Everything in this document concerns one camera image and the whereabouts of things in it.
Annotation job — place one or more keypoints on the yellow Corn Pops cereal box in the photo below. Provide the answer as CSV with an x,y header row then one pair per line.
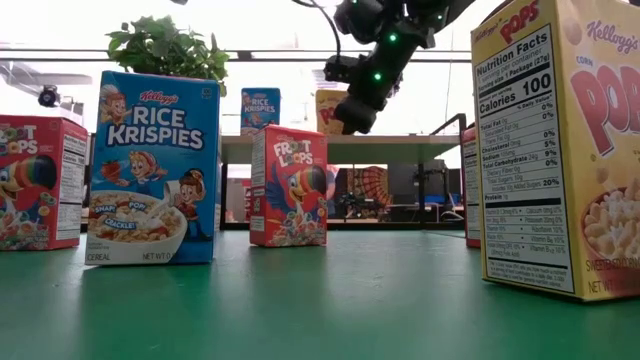
x,y
525,150
324,115

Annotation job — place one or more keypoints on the red Froot Loops cereal box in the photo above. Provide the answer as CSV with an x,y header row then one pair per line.
x,y
35,190
470,200
290,190

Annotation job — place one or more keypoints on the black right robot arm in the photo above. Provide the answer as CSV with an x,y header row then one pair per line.
x,y
395,55

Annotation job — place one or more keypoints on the orange and black patterned cloth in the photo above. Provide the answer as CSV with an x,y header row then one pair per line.
x,y
370,185

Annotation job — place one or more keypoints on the grey cabinet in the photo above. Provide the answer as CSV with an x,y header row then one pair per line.
x,y
405,185

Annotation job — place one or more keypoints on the green plant in black pot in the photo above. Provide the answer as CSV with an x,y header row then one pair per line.
x,y
165,47

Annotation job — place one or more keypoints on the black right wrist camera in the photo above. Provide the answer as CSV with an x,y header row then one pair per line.
x,y
340,69

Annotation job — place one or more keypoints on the black overhead light rail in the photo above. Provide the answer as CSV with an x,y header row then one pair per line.
x,y
240,55

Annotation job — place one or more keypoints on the black round ceiling camera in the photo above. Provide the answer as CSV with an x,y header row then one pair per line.
x,y
48,96

